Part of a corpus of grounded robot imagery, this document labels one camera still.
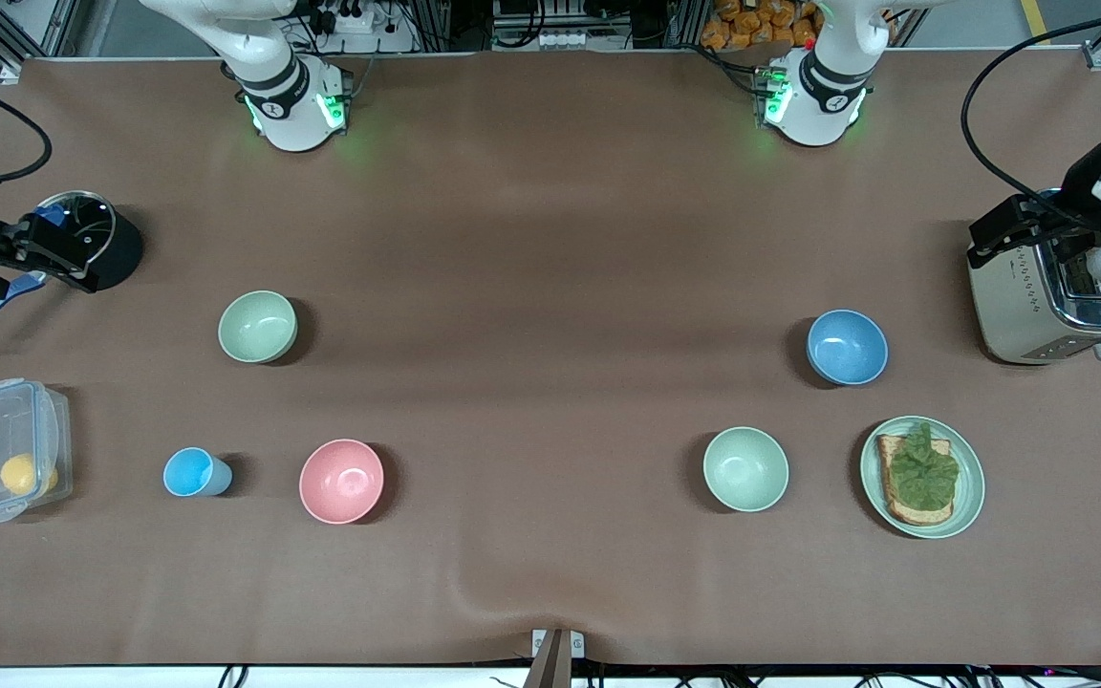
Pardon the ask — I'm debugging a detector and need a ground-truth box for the green lettuce leaf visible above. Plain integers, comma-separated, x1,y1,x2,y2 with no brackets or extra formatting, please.
887,422,961,511

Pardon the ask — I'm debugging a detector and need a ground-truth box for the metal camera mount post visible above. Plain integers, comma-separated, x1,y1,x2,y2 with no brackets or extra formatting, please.
524,628,586,688

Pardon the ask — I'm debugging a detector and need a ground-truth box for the yellow lemon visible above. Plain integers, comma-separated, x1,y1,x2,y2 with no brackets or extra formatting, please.
0,454,59,496

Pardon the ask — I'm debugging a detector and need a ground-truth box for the light green bowl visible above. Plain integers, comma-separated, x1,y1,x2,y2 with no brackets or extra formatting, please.
218,290,298,365
703,426,789,513

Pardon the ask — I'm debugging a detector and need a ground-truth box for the toast bread slice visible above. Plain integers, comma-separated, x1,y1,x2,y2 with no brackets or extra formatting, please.
876,435,955,527

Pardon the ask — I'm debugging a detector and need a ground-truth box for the silver toaster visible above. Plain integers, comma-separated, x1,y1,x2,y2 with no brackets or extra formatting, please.
967,189,1101,366

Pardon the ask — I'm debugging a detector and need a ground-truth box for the brown table cloth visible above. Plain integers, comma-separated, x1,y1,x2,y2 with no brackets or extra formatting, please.
0,50,1101,667

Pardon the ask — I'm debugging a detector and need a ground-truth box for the black pot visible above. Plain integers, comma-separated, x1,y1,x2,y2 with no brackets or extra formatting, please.
82,203,144,292

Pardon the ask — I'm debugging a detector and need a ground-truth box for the bag of orange snacks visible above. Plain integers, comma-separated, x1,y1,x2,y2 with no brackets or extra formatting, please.
701,0,821,52

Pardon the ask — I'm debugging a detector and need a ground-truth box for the light green plate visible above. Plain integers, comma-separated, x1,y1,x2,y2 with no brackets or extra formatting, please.
860,416,985,540

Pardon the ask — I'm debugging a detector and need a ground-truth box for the glass pot lid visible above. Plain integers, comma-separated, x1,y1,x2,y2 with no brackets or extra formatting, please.
37,191,118,278

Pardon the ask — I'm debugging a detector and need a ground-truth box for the blue cup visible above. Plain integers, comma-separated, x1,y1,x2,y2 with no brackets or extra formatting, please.
163,447,233,498

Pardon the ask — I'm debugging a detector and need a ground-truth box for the blue bowl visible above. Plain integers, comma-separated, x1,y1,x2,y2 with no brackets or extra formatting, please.
807,309,890,386

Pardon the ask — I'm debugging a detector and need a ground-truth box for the pink bowl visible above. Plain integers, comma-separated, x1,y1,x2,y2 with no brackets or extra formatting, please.
299,439,385,526

